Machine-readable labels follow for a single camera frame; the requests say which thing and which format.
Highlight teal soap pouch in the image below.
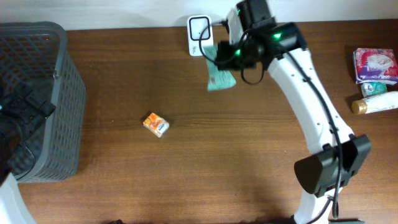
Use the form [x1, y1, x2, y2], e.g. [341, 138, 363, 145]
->
[203, 45, 236, 91]

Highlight orange tissue packet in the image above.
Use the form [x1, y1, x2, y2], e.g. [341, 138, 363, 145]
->
[143, 113, 170, 138]

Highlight red purple tissue pack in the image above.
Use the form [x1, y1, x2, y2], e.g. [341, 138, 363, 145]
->
[353, 48, 397, 85]

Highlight small green tissue packet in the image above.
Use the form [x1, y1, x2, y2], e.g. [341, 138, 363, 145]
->
[361, 83, 387, 98]

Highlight white tube gold cap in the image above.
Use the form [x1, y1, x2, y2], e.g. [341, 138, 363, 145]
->
[351, 91, 397, 115]

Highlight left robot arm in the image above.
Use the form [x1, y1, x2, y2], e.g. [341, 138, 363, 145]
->
[1, 82, 55, 223]

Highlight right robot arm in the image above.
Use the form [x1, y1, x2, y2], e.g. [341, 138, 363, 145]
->
[216, 0, 371, 223]

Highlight white barcode scanner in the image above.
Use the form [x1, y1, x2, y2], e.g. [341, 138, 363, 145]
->
[187, 15, 214, 57]

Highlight dark grey plastic basket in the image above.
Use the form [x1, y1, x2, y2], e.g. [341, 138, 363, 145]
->
[1, 22, 86, 183]

